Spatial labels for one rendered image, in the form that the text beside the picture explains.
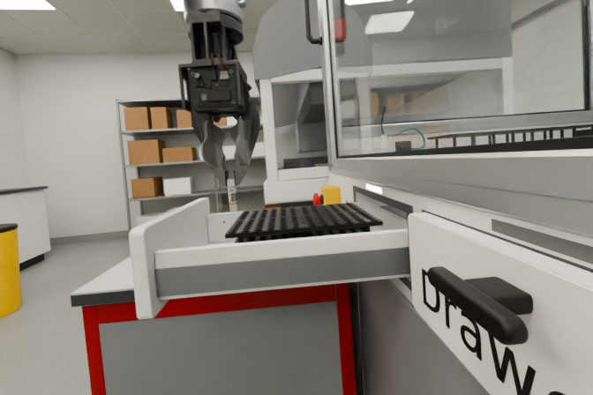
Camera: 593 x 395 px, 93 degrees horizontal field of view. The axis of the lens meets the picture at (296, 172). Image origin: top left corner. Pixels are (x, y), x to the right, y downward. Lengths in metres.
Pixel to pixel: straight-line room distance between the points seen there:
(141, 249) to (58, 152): 5.10
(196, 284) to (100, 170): 4.83
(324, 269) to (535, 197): 0.24
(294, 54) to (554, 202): 1.23
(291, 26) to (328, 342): 1.21
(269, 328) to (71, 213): 4.91
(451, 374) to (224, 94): 0.38
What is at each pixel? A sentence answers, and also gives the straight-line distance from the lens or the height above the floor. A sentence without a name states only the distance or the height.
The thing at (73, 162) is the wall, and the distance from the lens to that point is 5.35.
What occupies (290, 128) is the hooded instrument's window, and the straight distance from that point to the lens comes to 1.30.
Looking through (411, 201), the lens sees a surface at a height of 0.94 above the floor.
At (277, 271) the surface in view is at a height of 0.86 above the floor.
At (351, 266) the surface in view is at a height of 0.86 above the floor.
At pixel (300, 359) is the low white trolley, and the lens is 0.73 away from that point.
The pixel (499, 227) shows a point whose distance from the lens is 0.25.
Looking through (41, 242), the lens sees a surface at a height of 0.23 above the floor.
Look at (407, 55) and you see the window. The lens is 0.41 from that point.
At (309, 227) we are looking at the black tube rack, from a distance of 0.40.
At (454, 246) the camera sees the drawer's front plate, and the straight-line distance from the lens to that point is 0.27.
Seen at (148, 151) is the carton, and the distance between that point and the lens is 4.46.
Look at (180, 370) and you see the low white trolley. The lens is 0.77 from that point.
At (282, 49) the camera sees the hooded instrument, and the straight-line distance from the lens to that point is 1.37.
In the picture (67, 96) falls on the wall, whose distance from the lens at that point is 5.47.
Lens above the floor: 1.00
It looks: 3 degrees down
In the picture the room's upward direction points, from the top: 4 degrees counter-clockwise
